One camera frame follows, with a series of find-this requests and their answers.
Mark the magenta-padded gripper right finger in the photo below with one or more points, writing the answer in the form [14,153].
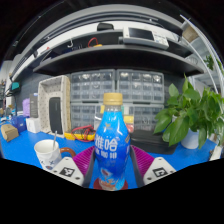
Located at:
[160,170]

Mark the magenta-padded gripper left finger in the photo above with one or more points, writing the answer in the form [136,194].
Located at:
[66,170]

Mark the blue drink bottle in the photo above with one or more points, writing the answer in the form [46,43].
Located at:
[111,146]

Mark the flat black case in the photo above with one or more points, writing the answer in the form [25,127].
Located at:
[146,141]

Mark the spoon in mug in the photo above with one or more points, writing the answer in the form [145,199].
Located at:
[54,140]

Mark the yellow multimeter with red leads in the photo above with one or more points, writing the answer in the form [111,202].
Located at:
[80,134]

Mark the small grey drawer cabinet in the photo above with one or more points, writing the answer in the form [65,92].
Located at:
[146,116]
[83,115]

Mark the small white box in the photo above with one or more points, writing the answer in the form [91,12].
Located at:
[33,125]

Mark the black rectangular device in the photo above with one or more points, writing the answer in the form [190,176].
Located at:
[55,115]

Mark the white power adapter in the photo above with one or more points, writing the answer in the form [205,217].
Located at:
[216,153]

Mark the blue box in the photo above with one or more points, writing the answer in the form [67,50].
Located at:
[19,123]

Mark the green potted plant, white pot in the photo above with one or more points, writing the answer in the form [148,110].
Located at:
[190,110]

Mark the small brown cardboard box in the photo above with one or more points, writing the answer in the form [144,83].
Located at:
[9,132]

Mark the white perforated tray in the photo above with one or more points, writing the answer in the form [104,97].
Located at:
[65,100]

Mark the dark grey box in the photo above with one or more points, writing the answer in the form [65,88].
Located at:
[34,105]

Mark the purple bag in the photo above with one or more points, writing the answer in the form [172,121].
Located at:
[26,107]

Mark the large grey drawer cabinet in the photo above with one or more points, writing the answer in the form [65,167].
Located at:
[140,86]
[92,85]

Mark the black workbench shelf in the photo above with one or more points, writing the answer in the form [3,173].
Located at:
[116,58]

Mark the white metal shelf unit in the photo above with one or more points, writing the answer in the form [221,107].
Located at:
[200,40]

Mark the white oscilloscope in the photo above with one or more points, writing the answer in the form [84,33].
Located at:
[143,35]

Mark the small black rounded object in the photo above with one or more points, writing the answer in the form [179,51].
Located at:
[105,26]

